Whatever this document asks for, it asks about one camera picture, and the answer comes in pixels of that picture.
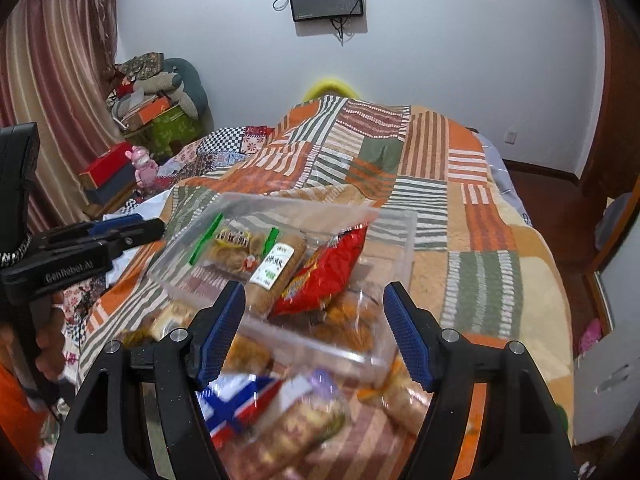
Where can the red gift box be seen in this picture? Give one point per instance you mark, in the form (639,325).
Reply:
(107,162)

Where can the brown biscuit roll white label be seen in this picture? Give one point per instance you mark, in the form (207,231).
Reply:
(272,272)

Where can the white sliding wardrobe door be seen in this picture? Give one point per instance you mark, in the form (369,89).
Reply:
(610,360)

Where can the grey box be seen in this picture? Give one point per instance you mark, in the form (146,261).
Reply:
(112,187)

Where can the striped red curtain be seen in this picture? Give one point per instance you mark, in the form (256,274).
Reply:
(50,60)

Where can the dotted grey plush toy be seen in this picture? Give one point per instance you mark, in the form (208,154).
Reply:
(170,85)

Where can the orange fried snack packet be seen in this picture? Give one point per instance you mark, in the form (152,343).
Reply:
(350,325)

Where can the checkered floral quilt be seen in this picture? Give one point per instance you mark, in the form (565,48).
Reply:
(220,145)

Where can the green striped clear biscuit packet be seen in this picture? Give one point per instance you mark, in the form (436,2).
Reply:
(232,250)

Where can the wooden nightstand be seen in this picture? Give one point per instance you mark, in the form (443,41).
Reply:
(107,207)

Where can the orange cardboard box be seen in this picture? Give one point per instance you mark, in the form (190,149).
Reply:
(150,110)

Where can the white plastic bag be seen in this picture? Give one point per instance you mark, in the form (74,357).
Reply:
(150,205)

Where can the grey hanging cloth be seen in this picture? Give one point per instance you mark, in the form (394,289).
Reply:
(612,220)

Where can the yellow foam tube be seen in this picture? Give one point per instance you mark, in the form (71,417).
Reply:
(330,85)

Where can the floral fabric bag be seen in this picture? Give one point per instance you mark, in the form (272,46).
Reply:
(140,65)

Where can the clear puffed rice bar packet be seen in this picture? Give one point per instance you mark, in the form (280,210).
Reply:
(295,425)

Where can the green patterned box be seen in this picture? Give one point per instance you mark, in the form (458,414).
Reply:
(165,132)

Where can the red snack packet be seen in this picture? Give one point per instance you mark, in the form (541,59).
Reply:
(320,270)

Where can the blue silver snack packet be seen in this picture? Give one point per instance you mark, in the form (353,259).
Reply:
(235,402)

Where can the pink toy figure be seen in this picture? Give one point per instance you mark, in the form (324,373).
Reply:
(142,167)

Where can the pink slipper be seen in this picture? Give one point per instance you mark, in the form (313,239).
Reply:
(590,337)

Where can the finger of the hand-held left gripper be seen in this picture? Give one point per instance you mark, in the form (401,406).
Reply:
(117,225)
(150,232)

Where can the white wall socket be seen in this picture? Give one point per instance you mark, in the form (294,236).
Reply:
(511,136)

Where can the clear plastic container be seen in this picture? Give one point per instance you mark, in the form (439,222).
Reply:
(300,345)

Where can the person's left hand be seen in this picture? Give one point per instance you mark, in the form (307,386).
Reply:
(50,335)

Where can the striped patchwork blanket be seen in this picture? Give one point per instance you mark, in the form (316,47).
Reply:
(450,185)

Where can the yellowish snack packet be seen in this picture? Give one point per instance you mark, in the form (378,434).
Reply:
(165,322)

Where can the golden snack packet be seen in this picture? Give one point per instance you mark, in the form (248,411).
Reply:
(405,405)

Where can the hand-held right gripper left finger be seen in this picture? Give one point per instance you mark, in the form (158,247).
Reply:
(222,335)

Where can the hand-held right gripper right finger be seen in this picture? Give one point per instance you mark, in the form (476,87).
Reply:
(407,335)

